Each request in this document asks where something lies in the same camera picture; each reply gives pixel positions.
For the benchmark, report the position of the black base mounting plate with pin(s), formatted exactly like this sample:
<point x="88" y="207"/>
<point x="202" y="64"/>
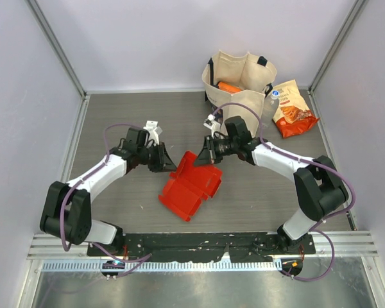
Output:
<point x="204" y="247"/>

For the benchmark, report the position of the beige canvas tote bag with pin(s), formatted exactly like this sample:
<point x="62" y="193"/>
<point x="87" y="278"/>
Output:
<point x="253" y="74"/>

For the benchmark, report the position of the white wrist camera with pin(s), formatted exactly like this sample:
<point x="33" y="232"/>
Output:
<point x="154" y="131"/>
<point x="213" y="125"/>

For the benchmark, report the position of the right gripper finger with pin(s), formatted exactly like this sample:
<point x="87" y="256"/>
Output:
<point x="208" y="144"/>
<point x="204" y="157"/>

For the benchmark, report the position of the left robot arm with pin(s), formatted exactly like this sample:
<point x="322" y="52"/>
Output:
<point x="67" y="210"/>

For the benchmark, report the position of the left aluminium frame post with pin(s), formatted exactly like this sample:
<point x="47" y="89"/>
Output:
<point x="50" y="35"/>

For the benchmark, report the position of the slotted cable duct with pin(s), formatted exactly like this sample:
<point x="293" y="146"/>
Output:
<point x="149" y="267"/>

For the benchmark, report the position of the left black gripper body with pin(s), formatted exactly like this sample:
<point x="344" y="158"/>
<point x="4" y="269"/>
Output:
<point x="153" y="158"/>

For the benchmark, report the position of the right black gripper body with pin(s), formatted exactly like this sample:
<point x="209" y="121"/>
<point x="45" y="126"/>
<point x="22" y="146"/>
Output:
<point x="221" y="147"/>

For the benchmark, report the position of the orange item in bag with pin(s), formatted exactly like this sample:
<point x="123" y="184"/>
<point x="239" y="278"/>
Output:
<point x="228" y="87"/>

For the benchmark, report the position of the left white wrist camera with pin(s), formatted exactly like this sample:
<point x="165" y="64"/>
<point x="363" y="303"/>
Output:
<point x="154" y="131"/>

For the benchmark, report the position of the aluminium frame post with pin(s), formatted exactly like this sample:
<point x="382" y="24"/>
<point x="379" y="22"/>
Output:
<point x="346" y="27"/>
<point x="50" y="35"/>

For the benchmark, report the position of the right aluminium frame post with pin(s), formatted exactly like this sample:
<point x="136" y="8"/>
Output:
<point x="346" y="27"/>

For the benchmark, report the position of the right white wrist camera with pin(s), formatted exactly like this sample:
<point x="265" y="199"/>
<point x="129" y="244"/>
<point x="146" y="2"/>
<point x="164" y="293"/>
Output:
<point x="213" y="125"/>

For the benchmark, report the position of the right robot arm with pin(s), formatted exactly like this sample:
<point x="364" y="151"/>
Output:
<point x="320" y="189"/>

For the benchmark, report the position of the clear plastic water bottle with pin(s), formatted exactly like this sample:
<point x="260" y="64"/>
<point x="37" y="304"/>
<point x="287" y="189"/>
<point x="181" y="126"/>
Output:
<point x="271" y="103"/>

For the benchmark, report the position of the red cardboard paper box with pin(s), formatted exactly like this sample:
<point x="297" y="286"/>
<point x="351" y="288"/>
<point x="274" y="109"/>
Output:
<point x="189" y="186"/>

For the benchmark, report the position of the orange chips bag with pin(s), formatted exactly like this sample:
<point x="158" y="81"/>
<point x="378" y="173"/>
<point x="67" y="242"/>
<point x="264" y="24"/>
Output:
<point x="293" y="116"/>

